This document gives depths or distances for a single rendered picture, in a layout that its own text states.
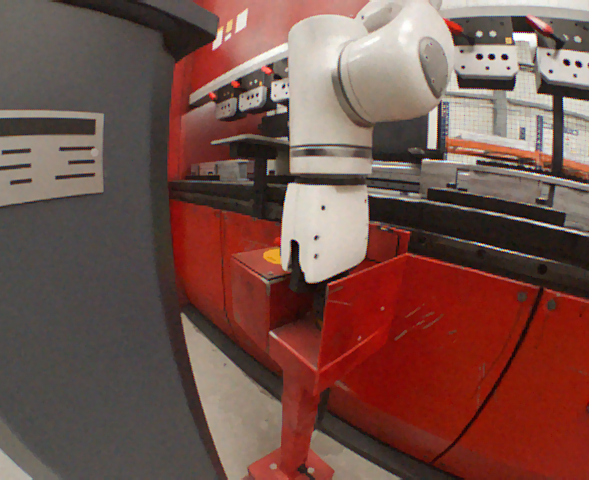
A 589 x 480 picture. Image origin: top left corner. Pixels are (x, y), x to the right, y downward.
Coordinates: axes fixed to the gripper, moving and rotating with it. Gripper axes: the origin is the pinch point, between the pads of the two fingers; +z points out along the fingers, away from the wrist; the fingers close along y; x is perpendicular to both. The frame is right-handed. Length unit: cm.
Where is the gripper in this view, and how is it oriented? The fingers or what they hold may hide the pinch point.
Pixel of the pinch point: (326, 305)
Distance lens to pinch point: 30.2
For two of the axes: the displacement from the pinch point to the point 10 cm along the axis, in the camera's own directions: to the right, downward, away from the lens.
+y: -7.7, 2.1, -6.0
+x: 6.3, 2.3, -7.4
